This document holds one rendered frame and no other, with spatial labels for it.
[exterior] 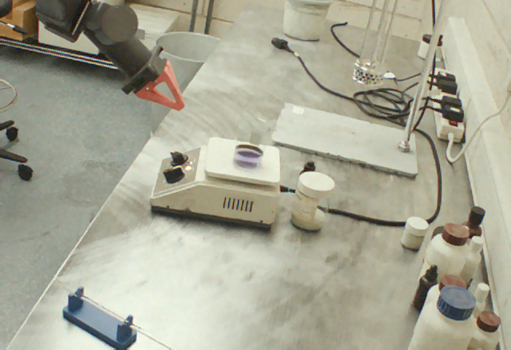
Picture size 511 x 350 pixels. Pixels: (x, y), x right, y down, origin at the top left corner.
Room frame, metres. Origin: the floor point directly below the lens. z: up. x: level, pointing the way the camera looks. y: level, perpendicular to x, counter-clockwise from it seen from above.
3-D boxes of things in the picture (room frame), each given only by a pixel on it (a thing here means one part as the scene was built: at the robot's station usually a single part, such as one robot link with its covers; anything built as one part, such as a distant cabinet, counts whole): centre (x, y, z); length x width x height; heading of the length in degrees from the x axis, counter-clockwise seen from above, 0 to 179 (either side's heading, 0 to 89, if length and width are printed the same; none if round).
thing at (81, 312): (0.66, 0.15, 0.77); 0.10 x 0.03 x 0.04; 66
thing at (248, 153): (1.00, 0.01, 0.87); 0.06 x 0.05 x 0.08; 14
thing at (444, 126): (1.65, -0.44, 0.77); 0.40 x 0.06 x 0.04; 175
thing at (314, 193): (1.01, -0.10, 0.79); 0.06 x 0.06 x 0.08
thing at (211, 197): (1.02, 0.04, 0.79); 0.22 x 0.13 x 0.08; 94
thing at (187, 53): (2.64, 0.31, 0.22); 0.33 x 0.33 x 0.41
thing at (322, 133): (1.35, -0.18, 0.76); 0.30 x 0.20 x 0.01; 85
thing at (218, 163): (1.02, 0.02, 0.83); 0.12 x 0.12 x 0.01; 4
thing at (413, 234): (1.00, -0.28, 0.77); 0.04 x 0.04 x 0.04
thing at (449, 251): (0.89, -0.31, 0.80); 0.06 x 0.06 x 0.11
